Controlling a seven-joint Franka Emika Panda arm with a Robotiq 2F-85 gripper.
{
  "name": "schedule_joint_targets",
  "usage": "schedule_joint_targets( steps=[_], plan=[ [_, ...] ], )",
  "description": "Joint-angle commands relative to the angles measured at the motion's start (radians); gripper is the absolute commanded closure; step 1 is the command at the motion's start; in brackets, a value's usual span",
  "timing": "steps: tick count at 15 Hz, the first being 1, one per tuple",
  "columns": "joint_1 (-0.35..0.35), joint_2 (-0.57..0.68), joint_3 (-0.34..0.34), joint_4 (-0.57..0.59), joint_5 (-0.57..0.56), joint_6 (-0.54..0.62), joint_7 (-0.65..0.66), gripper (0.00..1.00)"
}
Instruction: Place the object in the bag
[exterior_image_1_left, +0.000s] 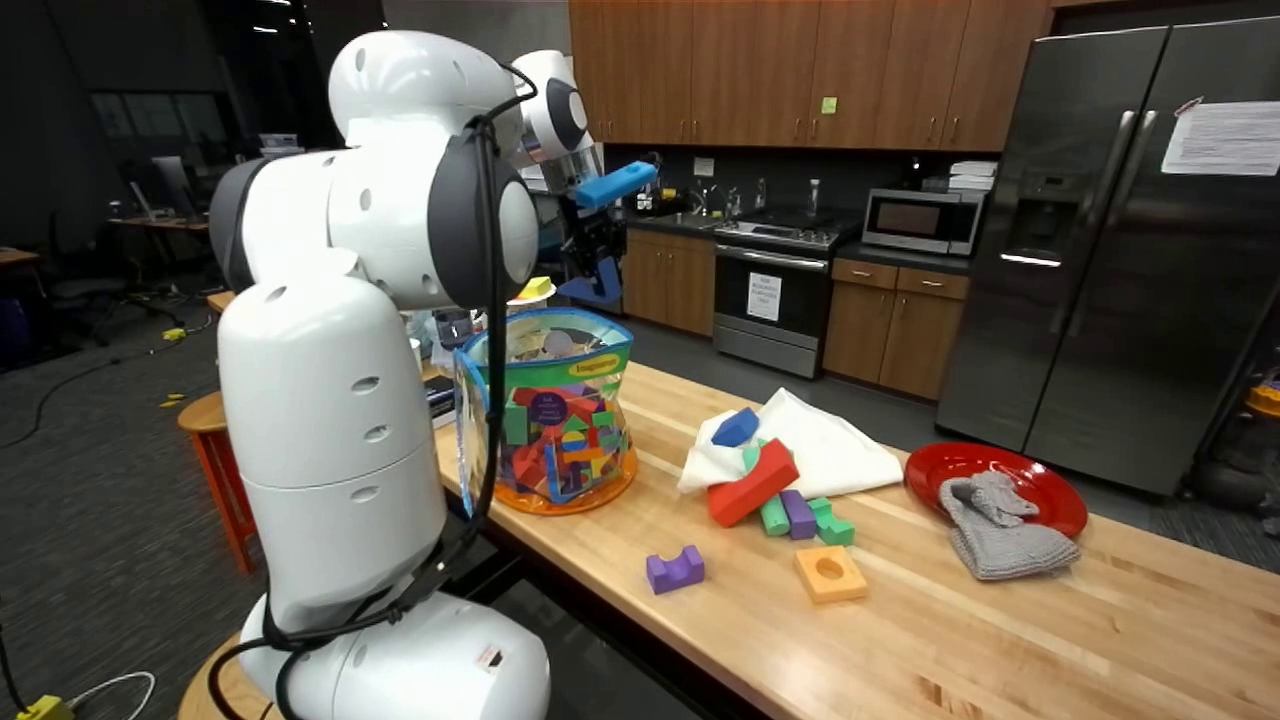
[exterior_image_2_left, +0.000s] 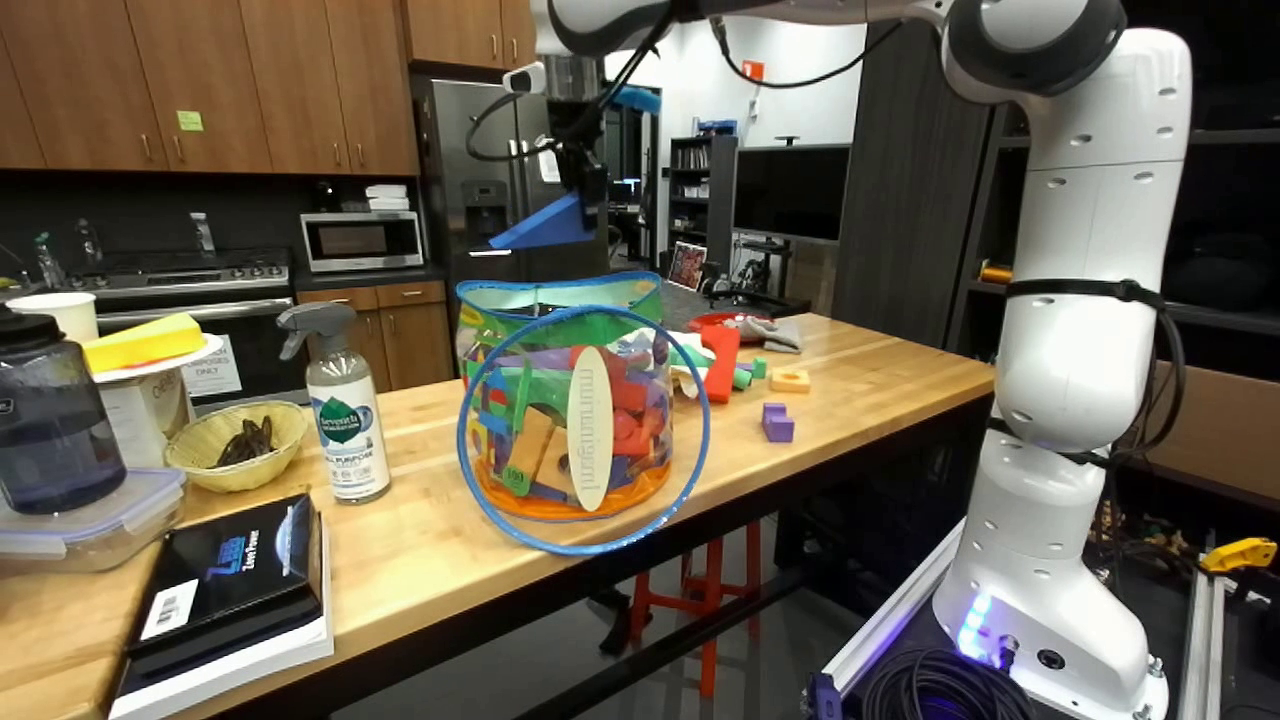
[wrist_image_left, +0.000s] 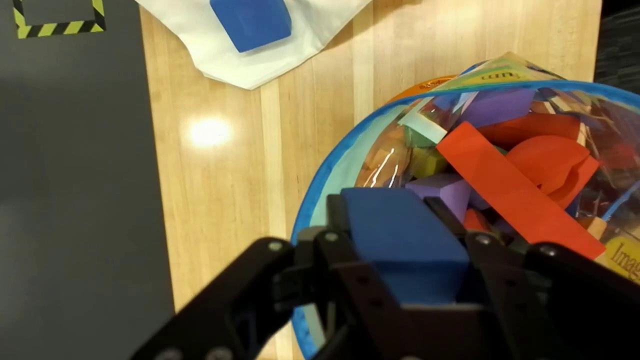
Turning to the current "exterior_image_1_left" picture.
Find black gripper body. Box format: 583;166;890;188
565;196;630;278

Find yellow bowl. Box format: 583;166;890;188
508;271;560;312

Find white paper on oven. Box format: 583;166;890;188
743;267;787;329

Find clear jar of toys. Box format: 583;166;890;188
453;299;640;520

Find stainless steel oven range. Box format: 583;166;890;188
710;218;854;386

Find blue oval foam block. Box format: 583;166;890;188
708;405;763;453

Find red long foam block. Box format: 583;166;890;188
703;435;803;532

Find white cloth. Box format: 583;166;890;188
675;386;913;504

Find small purple foam block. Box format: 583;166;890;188
781;487;819;543

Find purple bridge foam block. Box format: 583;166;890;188
640;541;708;597

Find silver microwave oven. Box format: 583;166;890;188
854;182;990;259

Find green stepped foam block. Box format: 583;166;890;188
806;491;859;549

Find orange square block with hole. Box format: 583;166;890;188
790;541;873;605

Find white stacked containers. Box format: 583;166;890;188
946;155;1000;194

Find red plate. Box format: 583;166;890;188
898;435;1090;541

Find round wooden stool orange legs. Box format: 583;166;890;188
177;388;258;579
177;635;284;720

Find background wooden desk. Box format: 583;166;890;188
105;209;219;292

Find gray folded cloth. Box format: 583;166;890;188
936;468;1080;585

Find stainless steel refrigerator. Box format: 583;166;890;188
930;12;1280;501

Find white paper on refrigerator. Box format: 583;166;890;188
1157;96;1280;182

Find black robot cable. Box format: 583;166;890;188
203;72;542;720

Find wooden wall cabinets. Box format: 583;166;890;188
569;0;1055;151

